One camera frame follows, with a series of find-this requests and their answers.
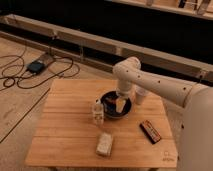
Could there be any blue power box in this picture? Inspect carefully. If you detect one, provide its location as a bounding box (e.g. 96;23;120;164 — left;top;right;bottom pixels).
27;61;45;74

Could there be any black cable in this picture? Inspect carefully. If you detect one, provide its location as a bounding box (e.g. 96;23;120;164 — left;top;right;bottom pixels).
0;44;81;144

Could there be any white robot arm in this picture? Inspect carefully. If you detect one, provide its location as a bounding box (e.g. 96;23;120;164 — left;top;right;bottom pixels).
113;57;213;171

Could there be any dark candy bar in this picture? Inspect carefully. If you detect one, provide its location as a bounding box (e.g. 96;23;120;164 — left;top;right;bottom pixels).
140;120;161;144

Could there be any dark ceramic bowl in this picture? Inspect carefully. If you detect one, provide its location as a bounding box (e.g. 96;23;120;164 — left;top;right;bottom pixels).
101;91;132;119

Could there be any wooden table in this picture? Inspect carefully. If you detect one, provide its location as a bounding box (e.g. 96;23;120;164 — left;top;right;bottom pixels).
26;79;177;168

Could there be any orange item in bowl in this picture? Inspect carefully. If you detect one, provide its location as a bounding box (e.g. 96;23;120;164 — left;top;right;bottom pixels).
106;96;117;104

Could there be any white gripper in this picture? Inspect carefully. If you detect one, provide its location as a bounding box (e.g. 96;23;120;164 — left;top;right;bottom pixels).
116;90;130;113

